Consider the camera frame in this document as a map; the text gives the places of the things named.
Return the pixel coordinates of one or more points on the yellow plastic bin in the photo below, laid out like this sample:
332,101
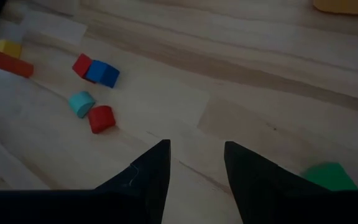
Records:
346,7

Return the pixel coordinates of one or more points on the orange long block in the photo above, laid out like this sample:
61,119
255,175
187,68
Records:
9,63

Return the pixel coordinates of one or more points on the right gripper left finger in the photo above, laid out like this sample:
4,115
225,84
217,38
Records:
148,186

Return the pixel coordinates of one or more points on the green cube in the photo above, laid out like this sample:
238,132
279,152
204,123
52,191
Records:
331,175

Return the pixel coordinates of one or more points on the blue cube block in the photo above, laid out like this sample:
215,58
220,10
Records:
102,73

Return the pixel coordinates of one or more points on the light blue cube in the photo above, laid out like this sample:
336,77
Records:
81,104

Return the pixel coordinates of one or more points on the red cube block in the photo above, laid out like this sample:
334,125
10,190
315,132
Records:
81,65

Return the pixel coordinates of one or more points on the yellow cube block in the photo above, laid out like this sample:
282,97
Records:
8,48

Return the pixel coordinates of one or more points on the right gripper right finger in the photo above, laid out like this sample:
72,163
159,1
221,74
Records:
253,193

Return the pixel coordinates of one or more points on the red half-cylinder block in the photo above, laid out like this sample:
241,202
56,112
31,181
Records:
101,119

